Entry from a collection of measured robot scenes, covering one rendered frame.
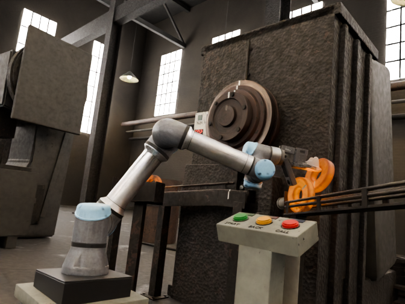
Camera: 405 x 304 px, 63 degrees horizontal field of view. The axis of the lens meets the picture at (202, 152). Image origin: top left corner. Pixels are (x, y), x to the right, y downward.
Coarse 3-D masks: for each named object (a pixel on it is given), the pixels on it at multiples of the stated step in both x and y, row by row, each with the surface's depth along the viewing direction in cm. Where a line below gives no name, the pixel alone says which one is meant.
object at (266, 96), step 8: (240, 80) 193; (248, 80) 189; (224, 88) 201; (256, 88) 184; (264, 96) 180; (272, 104) 180; (208, 112) 207; (272, 112) 175; (272, 120) 177; (264, 128) 176; (272, 128) 178; (208, 136) 203; (264, 136) 175; (264, 144) 180
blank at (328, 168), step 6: (324, 162) 143; (330, 162) 141; (324, 168) 141; (330, 168) 139; (306, 174) 151; (312, 174) 148; (324, 174) 139; (330, 174) 138; (312, 180) 145; (318, 180) 141; (324, 180) 138; (330, 180) 138; (318, 186) 139; (324, 186) 139
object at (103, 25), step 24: (120, 0) 896; (144, 0) 783; (168, 0) 747; (288, 0) 531; (96, 24) 935; (120, 24) 878; (264, 24) 517; (96, 96) 849; (96, 120) 827; (96, 144) 836; (96, 168) 834; (96, 192) 823
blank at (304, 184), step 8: (304, 184) 138; (312, 184) 138; (288, 192) 149; (296, 192) 145; (304, 192) 138; (312, 192) 136; (288, 200) 148; (312, 200) 135; (296, 208) 141; (304, 208) 136
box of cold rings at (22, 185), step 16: (0, 176) 311; (16, 176) 322; (32, 176) 333; (0, 192) 311; (16, 192) 322; (32, 192) 333; (0, 208) 310; (16, 208) 321; (32, 208) 333; (0, 224) 310; (16, 224) 321; (0, 240) 325; (16, 240) 322
